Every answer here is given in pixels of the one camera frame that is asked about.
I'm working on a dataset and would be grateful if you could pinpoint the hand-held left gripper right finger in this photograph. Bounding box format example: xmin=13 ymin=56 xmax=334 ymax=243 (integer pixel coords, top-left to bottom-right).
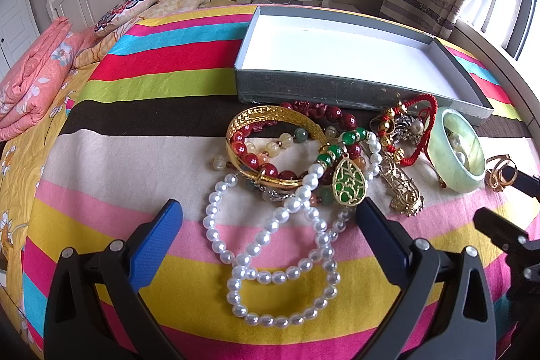
xmin=356 ymin=197 xmax=496 ymax=360

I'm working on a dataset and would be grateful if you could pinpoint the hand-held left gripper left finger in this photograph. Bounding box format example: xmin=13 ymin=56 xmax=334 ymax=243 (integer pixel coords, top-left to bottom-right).
xmin=44 ymin=198 xmax=186 ymax=360

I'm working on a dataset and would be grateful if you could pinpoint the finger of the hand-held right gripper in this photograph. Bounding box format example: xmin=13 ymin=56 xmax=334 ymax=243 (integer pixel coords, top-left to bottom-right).
xmin=472 ymin=207 xmax=540 ymax=302
xmin=504 ymin=166 xmax=540 ymax=197

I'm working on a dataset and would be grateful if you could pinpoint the gold ring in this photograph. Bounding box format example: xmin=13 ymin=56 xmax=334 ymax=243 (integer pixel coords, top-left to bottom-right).
xmin=484 ymin=153 xmax=519 ymax=192

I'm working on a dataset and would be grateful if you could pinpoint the gold filigree brooch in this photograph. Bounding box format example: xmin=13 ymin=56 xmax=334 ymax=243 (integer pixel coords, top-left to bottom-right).
xmin=377 ymin=151 xmax=425 ymax=217

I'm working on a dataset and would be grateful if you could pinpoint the white pearl necklace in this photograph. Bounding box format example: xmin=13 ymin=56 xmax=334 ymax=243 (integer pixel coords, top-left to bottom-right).
xmin=203 ymin=131 xmax=382 ymax=327

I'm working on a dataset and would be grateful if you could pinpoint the red cord bracelet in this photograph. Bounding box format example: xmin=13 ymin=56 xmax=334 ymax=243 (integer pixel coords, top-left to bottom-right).
xmin=371 ymin=94 xmax=448 ymax=188

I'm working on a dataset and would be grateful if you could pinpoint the green jade bangle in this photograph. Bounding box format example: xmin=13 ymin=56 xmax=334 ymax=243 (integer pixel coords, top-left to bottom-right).
xmin=428 ymin=107 xmax=486 ymax=192

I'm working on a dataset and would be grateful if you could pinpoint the silver filigree pendant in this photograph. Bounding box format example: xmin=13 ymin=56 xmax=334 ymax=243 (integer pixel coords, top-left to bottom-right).
xmin=390 ymin=115 xmax=425 ymax=146

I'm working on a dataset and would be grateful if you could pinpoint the dark red bead bracelet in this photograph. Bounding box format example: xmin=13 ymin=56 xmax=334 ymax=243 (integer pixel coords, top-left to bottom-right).
xmin=230 ymin=102 xmax=364 ymax=182

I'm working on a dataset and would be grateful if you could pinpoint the yellow stone bead bracelet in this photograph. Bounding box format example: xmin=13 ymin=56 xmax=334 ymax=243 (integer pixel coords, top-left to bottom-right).
xmin=211 ymin=126 xmax=338 ymax=175

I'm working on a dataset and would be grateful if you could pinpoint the gold bangle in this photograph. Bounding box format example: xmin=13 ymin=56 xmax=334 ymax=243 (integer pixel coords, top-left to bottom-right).
xmin=225 ymin=106 xmax=334 ymax=187

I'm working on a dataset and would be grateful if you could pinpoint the grey cardboard box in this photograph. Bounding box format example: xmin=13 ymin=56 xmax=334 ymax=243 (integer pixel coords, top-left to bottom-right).
xmin=234 ymin=6 xmax=494 ymax=127

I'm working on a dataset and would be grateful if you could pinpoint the striped colourful blanket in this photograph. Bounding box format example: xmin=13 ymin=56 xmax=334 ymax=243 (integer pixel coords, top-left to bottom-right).
xmin=21 ymin=3 xmax=540 ymax=360

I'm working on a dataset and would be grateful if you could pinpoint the yellow floral bed sheet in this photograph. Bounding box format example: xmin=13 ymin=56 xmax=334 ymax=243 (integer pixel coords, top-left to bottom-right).
xmin=0 ymin=60 xmax=102 ymax=346

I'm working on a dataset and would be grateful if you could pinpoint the folded pink floral quilt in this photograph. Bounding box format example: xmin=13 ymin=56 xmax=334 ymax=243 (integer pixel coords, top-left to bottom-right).
xmin=0 ymin=16 xmax=102 ymax=141

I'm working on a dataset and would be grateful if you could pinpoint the embroidered flower pillow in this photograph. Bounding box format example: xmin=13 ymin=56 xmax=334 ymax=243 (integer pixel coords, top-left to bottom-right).
xmin=93 ymin=0 xmax=166 ymax=38

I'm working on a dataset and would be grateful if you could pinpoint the white nightstand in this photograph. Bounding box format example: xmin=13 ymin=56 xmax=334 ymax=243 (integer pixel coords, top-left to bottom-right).
xmin=251 ymin=0 xmax=360 ymax=13

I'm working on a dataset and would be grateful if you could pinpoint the white wardrobe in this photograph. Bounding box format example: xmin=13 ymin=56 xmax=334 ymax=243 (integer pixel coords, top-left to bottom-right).
xmin=0 ymin=0 xmax=33 ymax=82

